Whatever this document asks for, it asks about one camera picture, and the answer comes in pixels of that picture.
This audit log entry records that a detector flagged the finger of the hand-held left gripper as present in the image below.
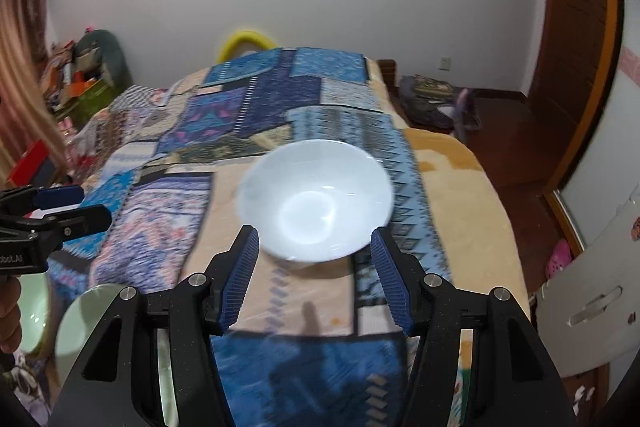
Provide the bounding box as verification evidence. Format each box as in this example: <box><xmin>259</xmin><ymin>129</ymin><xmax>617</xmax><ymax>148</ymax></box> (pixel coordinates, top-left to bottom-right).
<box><xmin>45</xmin><ymin>205</ymin><xmax>112</xmax><ymax>239</ymax></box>
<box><xmin>0</xmin><ymin>185</ymin><xmax>85</xmax><ymax>215</ymax></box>

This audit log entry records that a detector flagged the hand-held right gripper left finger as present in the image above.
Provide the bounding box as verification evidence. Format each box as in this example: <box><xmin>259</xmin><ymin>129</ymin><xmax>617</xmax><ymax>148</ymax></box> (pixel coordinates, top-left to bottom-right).
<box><xmin>47</xmin><ymin>224</ymin><xmax>261</xmax><ymax>427</ymax></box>

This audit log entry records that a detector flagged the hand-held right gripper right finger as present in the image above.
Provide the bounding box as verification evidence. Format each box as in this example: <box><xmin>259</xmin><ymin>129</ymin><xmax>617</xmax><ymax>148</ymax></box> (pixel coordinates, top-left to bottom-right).
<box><xmin>370</xmin><ymin>227</ymin><xmax>578</xmax><ymax>427</ymax></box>

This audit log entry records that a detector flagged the green bowl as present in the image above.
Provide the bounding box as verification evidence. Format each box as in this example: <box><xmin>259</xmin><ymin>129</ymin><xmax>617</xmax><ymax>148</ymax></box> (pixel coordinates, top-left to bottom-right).
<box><xmin>19</xmin><ymin>271</ymin><xmax>52</xmax><ymax>355</ymax></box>

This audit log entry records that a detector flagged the white bowl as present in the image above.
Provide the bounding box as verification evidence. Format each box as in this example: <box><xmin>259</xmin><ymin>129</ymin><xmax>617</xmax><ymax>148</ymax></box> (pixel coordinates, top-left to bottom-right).
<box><xmin>236</xmin><ymin>139</ymin><xmax>394</xmax><ymax>264</ymax></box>

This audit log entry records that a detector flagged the green plate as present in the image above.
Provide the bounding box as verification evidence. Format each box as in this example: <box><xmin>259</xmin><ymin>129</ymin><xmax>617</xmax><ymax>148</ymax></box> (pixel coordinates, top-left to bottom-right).
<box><xmin>54</xmin><ymin>284</ymin><xmax>180</xmax><ymax>427</ymax></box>

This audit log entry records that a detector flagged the person's left hand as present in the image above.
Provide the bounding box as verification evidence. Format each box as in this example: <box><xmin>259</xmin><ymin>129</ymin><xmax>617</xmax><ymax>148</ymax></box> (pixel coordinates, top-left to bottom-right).
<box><xmin>0</xmin><ymin>279</ymin><xmax>23</xmax><ymax>354</ymax></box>

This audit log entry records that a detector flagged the dark blue box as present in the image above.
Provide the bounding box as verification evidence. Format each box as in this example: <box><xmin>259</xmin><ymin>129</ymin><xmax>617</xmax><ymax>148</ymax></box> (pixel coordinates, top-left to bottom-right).
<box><xmin>30</xmin><ymin>162</ymin><xmax>62</xmax><ymax>188</ymax></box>

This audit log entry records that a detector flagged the red box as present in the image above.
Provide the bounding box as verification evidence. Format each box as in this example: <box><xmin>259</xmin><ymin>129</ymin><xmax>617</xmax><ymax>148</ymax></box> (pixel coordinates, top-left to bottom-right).
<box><xmin>5</xmin><ymin>142</ymin><xmax>51</xmax><ymax>185</ymax></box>

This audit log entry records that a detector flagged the beige blanket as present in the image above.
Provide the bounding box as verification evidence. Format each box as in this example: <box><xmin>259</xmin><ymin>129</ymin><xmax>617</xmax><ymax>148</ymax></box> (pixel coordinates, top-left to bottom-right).
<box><xmin>400</xmin><ymin>127</ymin><xmax>531</xmax><ymax>408</ymax></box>

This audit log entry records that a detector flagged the pile of boxes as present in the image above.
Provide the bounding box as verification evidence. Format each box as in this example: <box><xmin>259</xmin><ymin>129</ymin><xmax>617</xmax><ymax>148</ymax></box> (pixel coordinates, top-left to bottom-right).
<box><xmin>40</xmin><ymin>39</ymin><xmax>121</xmax><ymax>118</ymax></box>

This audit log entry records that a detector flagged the striped brown curtain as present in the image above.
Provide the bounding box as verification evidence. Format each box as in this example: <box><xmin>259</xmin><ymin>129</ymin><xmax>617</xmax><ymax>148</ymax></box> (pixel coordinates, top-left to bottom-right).
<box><xmin>0</xmin><ymin>0</ymin><xmax>68</xmax><ymax>188</ymax></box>

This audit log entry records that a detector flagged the patchwork printed blanket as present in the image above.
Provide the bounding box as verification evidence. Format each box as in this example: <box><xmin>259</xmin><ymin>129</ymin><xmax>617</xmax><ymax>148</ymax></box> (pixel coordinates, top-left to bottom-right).
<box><xmin>47</xmin><ymin>48</ymin><xmax>466</xmax><ymax>427</ymax></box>

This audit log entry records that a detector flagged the pink shoe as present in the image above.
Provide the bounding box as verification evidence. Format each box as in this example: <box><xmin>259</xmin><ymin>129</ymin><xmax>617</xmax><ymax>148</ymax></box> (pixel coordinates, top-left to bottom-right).
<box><xmin>545</xmin><ymin>238</ymin><xmax>572</xmax><ymax>279</ymax></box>

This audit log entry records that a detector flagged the dark backpack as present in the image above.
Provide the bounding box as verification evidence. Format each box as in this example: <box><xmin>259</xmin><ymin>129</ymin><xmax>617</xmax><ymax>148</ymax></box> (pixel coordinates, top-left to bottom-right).
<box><xmin>398</xmin><ymin>74</ymin><xmax>483</xmax><ymax>132</ymax></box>

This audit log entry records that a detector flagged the yellow curved tube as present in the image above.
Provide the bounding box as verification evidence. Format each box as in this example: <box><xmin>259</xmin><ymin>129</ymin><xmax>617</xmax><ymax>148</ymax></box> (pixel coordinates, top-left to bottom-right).
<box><xmin>218</xmin><ymin>29</ymin><xmax>277</xmax><ymax>64</ymax></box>

